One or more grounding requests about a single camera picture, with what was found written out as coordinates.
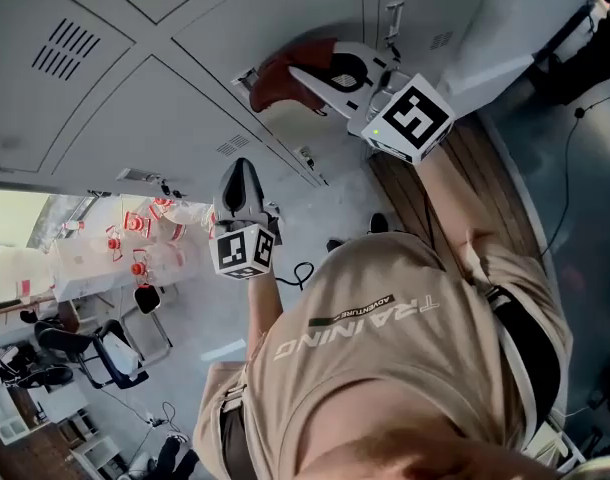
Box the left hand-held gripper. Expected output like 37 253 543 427
208 157 284 281

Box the person's right forearm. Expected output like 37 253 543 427
415 140 486 259

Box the grey metal cabinet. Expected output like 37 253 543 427
0 0 496 207

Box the black cable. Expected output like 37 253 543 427
273 261 316 292
538 86 610 260

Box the person's left forearm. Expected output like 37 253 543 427
245 266 286 342

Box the person's head and neck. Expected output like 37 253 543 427
329 392 586 480

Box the operator in beige shirt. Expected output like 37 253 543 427
192 231 576 480

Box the black framed window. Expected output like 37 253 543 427
0 187 99 269

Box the white plastic compartment tray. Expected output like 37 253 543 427
69 435 124 480
0 382 31 447

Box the white table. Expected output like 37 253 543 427
49 235 141 304

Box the black chair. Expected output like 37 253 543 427
37 317 151 392

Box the white plastic bag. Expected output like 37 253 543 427
0 245 56 303

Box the cluster of clear plastic jugs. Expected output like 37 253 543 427
59 195 219 292

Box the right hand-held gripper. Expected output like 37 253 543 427
288 41 456 165

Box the grey shoulder strap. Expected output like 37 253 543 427
218 380 249 480
484 282 541 452

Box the red cloth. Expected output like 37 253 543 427
248 37 339 117

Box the black square pad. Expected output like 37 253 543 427
133 284 163 316

